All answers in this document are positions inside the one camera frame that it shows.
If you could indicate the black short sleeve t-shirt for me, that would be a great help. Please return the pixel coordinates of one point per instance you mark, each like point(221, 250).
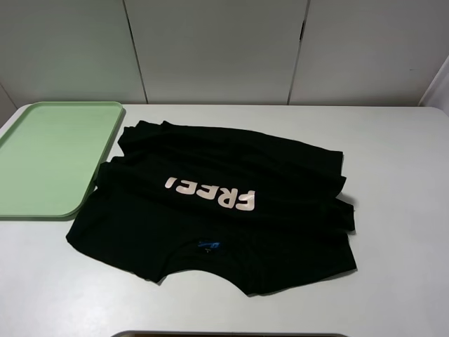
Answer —
point(260, 211)

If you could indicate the green plastic tray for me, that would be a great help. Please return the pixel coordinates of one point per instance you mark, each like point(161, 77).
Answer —
point(50, 155)

